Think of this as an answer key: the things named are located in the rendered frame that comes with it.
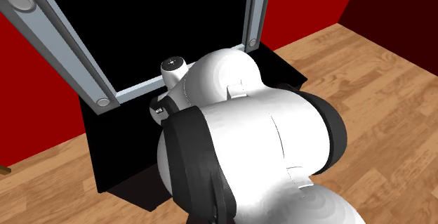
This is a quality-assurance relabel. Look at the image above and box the grey framed television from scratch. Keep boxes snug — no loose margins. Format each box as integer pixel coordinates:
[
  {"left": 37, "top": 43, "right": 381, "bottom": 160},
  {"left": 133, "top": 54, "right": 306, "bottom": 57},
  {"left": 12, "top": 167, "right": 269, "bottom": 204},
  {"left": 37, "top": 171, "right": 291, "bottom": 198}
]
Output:
[{"left": 0, "top": 0, "right": 274, "bottom": 116}]

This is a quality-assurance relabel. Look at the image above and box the black television cabinet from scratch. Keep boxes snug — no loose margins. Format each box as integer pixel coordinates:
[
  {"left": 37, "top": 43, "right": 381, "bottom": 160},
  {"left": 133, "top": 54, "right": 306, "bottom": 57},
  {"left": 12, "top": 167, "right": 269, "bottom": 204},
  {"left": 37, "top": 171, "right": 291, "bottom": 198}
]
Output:
[{"left": 78, "top": 41, "right": 308, "bottom": 213}]

